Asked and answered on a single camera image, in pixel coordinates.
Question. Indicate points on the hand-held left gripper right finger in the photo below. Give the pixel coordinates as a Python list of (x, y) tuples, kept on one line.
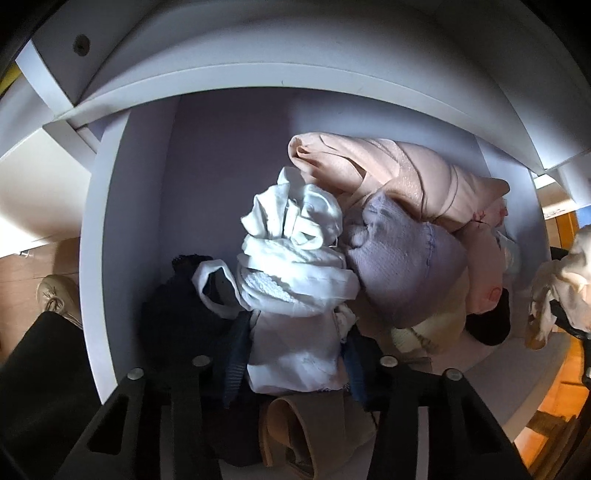
[(397, 406)]

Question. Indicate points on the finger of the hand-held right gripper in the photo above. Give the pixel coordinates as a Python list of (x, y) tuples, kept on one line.
[(572, 323), (558, 253)]

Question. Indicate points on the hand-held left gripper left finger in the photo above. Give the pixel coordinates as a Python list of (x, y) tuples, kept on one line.
[(191, 406)]

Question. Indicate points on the cream cloth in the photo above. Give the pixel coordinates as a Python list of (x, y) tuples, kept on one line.
[(563, 277)]

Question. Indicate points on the cream ribbed knit sock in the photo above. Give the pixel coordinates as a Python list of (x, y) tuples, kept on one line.
[(415, 339)]

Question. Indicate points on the navy lace-edged sock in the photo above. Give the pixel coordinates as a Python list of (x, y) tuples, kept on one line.
[(184, 314)]

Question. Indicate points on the lavender sock bundle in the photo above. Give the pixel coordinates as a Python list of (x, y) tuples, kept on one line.
[(397, 258)]

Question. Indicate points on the white shelf cabinet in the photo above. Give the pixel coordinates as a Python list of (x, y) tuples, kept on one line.
[(138, 207)]

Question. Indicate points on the pink smiley print sock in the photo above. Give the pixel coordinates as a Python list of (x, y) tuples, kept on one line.
[(485, 263)]

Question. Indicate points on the beige stocking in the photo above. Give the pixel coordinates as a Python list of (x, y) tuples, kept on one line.
[(323, 429)]

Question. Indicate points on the black sock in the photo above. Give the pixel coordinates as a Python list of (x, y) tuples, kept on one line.
[(489, 327)]

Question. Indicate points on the white cotton garment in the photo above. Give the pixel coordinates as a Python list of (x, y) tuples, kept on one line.
[(295, 350)]

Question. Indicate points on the wicker chair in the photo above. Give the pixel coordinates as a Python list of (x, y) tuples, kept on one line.
[(554, 443)]

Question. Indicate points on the person's black trousers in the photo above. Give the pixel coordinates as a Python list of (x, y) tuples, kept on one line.
[(41, 378)]

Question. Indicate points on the pink rolled cloth bundle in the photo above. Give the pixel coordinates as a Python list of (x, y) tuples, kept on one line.
[(415, 184)]

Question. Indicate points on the beige shoe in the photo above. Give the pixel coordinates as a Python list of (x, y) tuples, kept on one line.
[(60, 295)]

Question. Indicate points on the white knotted cloth bundle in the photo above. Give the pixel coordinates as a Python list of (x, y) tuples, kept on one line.
[(295, 258)]

